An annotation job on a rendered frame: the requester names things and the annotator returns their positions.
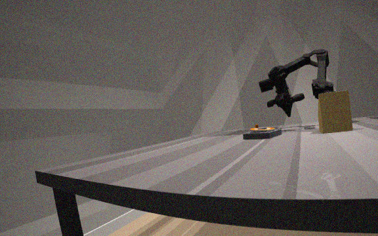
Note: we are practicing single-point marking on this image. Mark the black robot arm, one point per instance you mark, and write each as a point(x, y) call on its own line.
point(278, 74)

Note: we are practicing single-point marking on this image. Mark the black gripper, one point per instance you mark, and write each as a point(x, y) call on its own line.
point(288, 105)

